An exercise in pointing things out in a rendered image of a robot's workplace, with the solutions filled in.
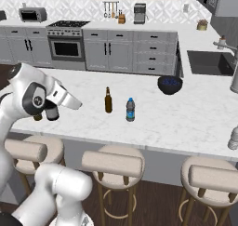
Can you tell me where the dark blue bowl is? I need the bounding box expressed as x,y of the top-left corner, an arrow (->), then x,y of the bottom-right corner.
157,75 -> 184,96

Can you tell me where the grey cupboard and drawer run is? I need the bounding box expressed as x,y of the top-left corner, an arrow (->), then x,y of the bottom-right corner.
82,28 -> 179,77

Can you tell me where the grey base cupboard run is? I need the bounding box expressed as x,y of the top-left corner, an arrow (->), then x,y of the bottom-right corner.
0,26 -> 53,67

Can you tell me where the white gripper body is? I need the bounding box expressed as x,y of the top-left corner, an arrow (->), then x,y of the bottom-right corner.
58,87 -> 84,111

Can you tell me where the silver tap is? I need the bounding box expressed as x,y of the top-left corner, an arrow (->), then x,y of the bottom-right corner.
213,40 -> 238,95

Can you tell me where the steel coffee machine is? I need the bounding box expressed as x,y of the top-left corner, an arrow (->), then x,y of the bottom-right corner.
133,2 -> 147,25

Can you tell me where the soap dispenser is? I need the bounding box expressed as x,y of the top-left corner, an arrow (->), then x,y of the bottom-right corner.
217,34 -> 228,50

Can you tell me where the dark sink basin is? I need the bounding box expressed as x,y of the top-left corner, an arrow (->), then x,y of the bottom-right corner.
186,49 -> 236,77

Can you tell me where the utensil rail with tools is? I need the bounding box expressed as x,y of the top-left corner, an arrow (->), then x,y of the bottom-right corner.
102,0 -> 120,20

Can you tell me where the blue label plastic bottle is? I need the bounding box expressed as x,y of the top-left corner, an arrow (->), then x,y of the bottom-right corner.
126,97 -> 137,123

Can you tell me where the steel range with oven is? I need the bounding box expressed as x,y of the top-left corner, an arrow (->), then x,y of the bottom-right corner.
46,20 -> 91,72

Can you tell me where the clear grey plastic bottle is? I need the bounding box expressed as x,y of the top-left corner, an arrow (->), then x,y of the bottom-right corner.
227,126 -> 238,151

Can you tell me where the wooden knife block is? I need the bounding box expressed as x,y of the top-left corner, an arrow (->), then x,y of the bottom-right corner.
117,9 -> 126,25

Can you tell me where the silver toaster oven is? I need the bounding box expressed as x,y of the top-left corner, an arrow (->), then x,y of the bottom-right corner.
18,7 -> 48,23

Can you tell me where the beige bar stool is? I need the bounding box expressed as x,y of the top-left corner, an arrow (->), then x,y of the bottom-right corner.
4,135 -> 66,197
81,144 -> 146,226
178,154 -> 238,226

